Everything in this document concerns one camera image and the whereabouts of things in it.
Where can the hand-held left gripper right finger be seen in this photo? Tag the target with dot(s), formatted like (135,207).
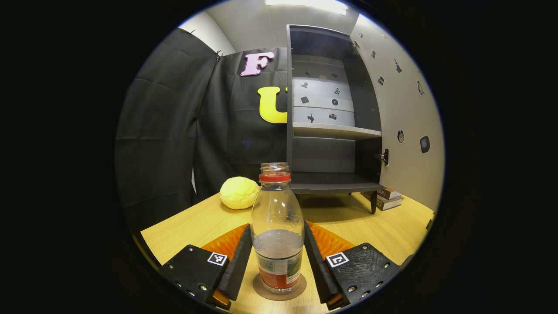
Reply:
(317,266)

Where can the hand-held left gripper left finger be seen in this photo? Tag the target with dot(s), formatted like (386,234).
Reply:
(239,261)

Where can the brown round coaster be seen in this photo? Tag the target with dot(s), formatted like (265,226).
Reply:
(257,288)

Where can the clear bottle red label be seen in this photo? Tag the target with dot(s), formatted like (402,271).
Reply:
(277,218)

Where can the beige cabinet door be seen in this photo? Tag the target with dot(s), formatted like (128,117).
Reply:
(409,109)

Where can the metal cabinet hinge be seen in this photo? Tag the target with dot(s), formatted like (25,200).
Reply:
(355,47)
(383,157)

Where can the white cabinet shelf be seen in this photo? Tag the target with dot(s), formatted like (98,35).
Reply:
(331,131)

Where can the yellow round bun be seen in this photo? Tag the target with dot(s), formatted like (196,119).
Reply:
(237,194)

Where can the black backdrop cloth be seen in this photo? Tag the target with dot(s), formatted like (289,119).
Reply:
(165,131)

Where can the large ceiling light panel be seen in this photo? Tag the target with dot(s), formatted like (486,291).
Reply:
(305,5)

